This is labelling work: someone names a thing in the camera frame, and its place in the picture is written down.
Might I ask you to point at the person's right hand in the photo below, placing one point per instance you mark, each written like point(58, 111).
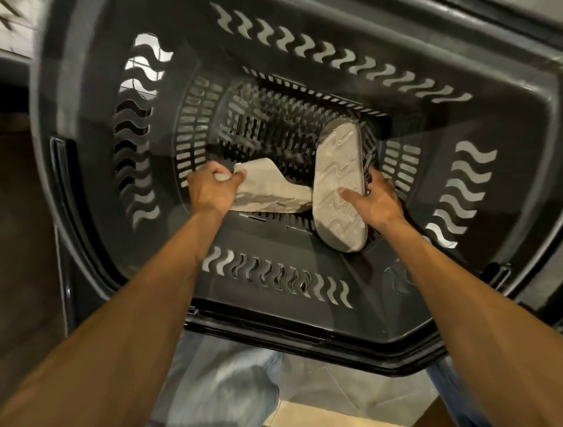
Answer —
point(380, 206)

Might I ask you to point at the person's light blue jeans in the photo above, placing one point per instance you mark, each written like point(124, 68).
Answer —
point(211, 387)

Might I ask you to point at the black basket with wavy slots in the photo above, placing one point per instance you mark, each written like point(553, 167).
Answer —
point(506, 110)

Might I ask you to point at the person's left forearm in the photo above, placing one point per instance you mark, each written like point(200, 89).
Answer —
point(110, 343)

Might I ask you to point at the person's right forearm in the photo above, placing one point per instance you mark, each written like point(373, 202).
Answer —
point(484, 325)

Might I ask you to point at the person's left hand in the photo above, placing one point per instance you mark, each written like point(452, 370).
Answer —
point(211, 193)

